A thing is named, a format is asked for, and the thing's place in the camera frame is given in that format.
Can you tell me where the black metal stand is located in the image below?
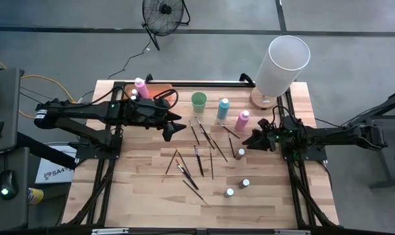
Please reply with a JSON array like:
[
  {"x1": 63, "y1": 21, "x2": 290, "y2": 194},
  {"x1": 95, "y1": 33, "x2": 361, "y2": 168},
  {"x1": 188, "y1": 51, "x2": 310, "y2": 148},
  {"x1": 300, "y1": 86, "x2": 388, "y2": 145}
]
[{"x1": 347, "y1": 88, "x2": 395, "y2": 191}]

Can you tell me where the silver frame bracket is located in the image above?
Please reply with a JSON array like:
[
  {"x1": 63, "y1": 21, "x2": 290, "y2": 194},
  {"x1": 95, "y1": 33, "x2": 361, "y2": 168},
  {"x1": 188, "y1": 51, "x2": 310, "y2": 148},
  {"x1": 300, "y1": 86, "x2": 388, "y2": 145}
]
[
  {"x1": 91, "y1": 228, "x2": 130, "y2": 235},
  {"x1": 274, "y1": 229, "x2": 311, "y2": 235}
]

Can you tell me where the gold ferrule black paintbrush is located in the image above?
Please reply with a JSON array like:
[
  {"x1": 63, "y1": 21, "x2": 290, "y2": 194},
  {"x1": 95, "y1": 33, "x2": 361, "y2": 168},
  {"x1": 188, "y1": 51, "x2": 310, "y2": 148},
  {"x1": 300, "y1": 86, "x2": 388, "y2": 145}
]
[
  {"x1": 175, "y1": 159, "x2": 200, "y2": 191},
  {"x1": 182, "y1": 179, "x2": 209, "y2": 206},
  {"x1": 162, "y1": 149, "x2": 178, "y2": 183},
  {"x1": 176, "y1": 149, "x2": 191, "y2": 176}
]

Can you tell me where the black diagonal beam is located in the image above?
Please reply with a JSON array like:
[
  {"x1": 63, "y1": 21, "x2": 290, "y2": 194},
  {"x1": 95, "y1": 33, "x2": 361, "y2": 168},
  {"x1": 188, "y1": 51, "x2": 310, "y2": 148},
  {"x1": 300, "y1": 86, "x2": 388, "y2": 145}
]
[{"x1": 16, "y1": 131, "x2": 78, "y2": 170}]

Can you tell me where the large teal paint bottle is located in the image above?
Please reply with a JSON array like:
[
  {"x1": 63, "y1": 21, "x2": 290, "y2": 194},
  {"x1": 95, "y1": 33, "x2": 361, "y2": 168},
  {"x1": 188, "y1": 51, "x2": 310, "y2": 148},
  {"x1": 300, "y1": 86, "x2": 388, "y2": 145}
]
[{"x1": 216, "y1": 97, "x2": 231, "y2": 121}]

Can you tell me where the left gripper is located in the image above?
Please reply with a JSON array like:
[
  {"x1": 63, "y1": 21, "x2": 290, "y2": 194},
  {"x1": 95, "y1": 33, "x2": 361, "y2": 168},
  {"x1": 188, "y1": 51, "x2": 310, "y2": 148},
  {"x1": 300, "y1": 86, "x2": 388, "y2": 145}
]
[{"x1": 123, "y1": 97, "x2": 187, "y2": 142}]

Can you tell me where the black computer mouse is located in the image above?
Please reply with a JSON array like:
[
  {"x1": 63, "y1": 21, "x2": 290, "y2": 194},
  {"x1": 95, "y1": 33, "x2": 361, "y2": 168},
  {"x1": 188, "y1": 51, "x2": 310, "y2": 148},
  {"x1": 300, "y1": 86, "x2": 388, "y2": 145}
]
[{"x1": 0, "y1": 169, "x2": 20, "y2": 201}]

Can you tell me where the black floor fan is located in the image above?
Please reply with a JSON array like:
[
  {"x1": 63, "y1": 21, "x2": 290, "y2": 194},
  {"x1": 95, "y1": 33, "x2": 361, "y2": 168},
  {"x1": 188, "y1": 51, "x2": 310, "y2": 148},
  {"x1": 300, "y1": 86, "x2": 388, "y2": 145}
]
[{"x1": 141, "y1": 0, "x2": 191, "y2": 52}]

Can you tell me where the black fan power cable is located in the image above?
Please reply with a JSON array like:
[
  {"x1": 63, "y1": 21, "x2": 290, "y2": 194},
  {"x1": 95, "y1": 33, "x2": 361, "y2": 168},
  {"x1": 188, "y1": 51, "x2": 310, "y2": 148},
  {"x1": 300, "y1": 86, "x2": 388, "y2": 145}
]
[{"x1": 107, "y1": 38, "x2": 152, "y2": 81}]

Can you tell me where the yellow printed can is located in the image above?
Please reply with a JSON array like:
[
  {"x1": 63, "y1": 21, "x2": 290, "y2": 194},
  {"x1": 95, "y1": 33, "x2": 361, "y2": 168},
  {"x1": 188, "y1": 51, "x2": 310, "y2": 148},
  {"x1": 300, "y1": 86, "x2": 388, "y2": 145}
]
[{"x1": 27, "y1": 187, "x2": 45, "y2": 206}]

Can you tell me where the dark grey side desk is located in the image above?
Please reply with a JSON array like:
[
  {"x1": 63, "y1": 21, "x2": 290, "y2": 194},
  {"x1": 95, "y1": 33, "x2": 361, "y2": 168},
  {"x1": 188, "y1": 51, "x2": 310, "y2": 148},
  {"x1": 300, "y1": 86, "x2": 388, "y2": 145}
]
[{"x1": 0, "y1": 146, "x2": 31, "y2": 232}]

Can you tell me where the white shade wooden base lamp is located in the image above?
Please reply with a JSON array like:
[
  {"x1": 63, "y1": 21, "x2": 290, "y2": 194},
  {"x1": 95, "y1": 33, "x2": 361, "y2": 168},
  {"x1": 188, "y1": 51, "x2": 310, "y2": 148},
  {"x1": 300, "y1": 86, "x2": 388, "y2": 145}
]
[{"x1": 249, "y1": 35, "x2": 311, "y2": 110}]

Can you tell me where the yellow floor cable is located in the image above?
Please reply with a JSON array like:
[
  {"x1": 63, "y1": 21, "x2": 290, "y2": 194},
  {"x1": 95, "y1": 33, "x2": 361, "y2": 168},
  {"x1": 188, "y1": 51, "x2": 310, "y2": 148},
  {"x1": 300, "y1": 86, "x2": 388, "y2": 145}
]
[{"x1": 0, "y1": 54, "x2": 76, "y2": 120}]

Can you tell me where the white printed cardboard box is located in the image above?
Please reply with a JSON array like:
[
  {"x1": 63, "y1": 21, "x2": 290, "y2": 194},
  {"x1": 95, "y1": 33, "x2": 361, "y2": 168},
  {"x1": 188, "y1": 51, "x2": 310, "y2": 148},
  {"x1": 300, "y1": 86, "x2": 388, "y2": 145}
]
[{"x1": 35, "y1": 143, "x2": 78, "y2": 185}]

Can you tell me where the large pink paint bottle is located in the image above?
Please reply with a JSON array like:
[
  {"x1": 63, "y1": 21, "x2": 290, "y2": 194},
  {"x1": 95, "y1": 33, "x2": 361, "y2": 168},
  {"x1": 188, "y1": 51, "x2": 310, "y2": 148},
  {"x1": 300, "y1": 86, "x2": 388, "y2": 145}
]
[
  {"x1": 234, "y1": 110, "x2": 251, "y2": 132},
  {"x1": 134, "y1": 77, "x2": 151, "y2": 99}
]

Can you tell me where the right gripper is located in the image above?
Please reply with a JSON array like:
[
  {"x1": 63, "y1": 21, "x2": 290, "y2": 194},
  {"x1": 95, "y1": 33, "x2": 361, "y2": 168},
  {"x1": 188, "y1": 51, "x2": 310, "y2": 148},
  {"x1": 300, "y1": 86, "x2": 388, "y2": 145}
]
[{"x1": 242, "y1": 118, "x2": 281, "y2": 151}]

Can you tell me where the light green plastic cup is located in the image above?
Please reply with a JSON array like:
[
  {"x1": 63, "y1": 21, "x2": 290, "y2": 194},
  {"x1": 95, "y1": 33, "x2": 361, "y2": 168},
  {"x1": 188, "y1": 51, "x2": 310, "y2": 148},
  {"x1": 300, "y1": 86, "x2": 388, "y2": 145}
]
[{"x1": 191, "y1": 91, "x2": 208, "y2": 114}]

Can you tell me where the orange translucent plastic tray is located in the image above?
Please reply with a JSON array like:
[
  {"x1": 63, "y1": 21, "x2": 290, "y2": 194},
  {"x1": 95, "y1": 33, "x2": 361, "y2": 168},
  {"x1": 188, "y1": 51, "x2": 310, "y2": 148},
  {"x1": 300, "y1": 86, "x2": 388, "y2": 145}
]
[{"x1": 123, "y1": 83, "x2": 175, "y2": 120}]

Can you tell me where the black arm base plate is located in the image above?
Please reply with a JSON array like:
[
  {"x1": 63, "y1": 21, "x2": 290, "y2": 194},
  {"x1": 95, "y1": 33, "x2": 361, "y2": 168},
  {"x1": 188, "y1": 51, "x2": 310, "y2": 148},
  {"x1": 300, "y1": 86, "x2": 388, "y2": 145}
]
[
  {"x1": 75, "y1": 134, "x2": 123, "y2": 160},
  {"x1": 280, "y1": 135, "x2": 328, "y2": 161}
]

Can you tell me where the grey tilted panel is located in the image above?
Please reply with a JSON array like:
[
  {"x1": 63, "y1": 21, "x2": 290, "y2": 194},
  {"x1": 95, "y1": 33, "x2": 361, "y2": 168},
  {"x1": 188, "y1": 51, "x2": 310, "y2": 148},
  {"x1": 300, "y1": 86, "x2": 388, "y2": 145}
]
[{"x1": 0, "y1": 67, "x2": 25, "y2": 157}]

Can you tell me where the silver ferrule black paintbrush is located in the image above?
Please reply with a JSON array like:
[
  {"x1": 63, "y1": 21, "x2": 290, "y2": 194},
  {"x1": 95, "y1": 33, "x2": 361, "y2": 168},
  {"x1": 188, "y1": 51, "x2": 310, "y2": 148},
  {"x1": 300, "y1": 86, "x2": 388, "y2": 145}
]
[
  {"x1": 193, "y1": 145, "x2": 204, "y2": 178},
  {"x1": 176, "y1": 164, "x2": 198, "y2": 190},
  {"x1": 194, "y1": 147, "x2": 205, "y2": 178},
  {"x1": 188, "y1": 119, "x2": 201, "y2": 146},
  {"x1": 194, "y1": 116, "x2": 215, "y2": 151}
]

